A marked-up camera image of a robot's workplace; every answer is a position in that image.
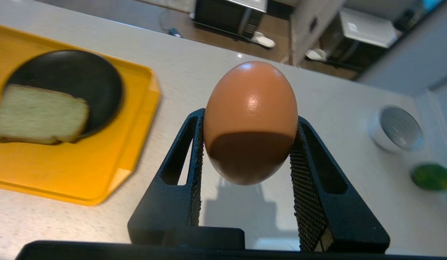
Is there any white ribbed bowl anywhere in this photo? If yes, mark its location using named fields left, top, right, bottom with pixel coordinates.
left=368, top=105, right=425, bottom=153

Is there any brown egg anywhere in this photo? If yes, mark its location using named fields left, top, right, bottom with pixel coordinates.
left=204, top=61, right=299, bottom=186

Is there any black round plate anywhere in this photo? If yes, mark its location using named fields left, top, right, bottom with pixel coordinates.
left=5, top=50, right=124, bottom=138

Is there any black microwave oven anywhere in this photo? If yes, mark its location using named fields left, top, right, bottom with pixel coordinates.
left=192, top=0, right=268, bottom=39

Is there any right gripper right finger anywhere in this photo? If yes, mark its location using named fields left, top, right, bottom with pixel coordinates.
left=290, top=116, right=390, bottom=253

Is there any slice of bread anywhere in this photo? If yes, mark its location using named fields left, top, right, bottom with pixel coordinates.
left=0, top=84, right=90, bottom=145

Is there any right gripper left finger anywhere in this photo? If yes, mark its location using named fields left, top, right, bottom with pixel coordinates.
left=127, top=108, right=205, bottom=246

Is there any yellow plastic tray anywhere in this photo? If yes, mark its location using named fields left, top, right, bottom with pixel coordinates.
left=0, top=23, right=162, bottom=206

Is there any white box appliance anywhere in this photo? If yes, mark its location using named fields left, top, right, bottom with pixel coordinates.
left=326, top=7, right=400, bottom=64

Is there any green lime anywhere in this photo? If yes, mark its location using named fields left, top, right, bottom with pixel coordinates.
left=410, top=163, right=447, bottom=191

